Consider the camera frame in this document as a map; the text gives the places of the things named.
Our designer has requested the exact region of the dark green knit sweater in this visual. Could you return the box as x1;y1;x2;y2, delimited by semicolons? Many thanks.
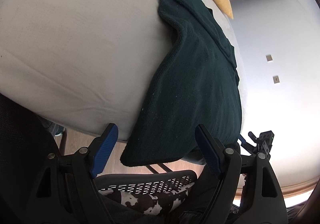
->
120;0;242;167

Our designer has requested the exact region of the black white patterned trousers leg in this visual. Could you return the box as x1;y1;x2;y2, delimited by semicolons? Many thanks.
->
99;182;195;215

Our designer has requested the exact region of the white bed sheet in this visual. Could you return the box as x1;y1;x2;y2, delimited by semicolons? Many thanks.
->
0;0;241;142

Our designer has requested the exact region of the wall socket plate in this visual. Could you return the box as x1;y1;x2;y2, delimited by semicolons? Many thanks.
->
273;76;279;84

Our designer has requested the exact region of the wall switch plate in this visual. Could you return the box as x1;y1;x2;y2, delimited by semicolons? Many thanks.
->
266;55;273;62

